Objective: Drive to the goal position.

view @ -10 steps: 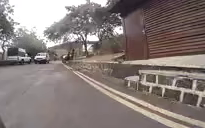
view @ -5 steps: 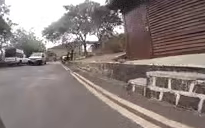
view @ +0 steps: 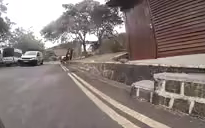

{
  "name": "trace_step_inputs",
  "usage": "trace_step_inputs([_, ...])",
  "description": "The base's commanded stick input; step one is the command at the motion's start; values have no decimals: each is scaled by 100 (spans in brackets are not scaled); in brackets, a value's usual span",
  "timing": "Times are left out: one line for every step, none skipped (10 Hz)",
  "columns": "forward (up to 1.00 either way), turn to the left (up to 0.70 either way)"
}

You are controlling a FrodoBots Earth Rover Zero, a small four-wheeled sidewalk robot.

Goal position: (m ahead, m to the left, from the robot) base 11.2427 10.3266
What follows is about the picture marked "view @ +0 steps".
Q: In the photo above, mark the group of people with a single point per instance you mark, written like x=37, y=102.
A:
x=69, y=54

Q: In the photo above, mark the low distant building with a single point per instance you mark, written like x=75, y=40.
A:
x=65, y=48

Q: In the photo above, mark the large tree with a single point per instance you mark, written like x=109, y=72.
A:
x=81, y=20

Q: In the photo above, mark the white van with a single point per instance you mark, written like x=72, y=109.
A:
x=31, y=57

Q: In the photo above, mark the raised concrete pavement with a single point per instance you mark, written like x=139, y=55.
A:
x=176, y=60

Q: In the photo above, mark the red wooden building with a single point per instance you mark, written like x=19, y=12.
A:
x=176, y=26

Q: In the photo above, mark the white bus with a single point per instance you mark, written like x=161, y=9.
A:
x=10, y=55

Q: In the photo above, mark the trees beside road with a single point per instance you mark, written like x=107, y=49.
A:
x=6, y=33

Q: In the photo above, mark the stone retaining wall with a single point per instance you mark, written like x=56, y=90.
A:
x=176, y=91

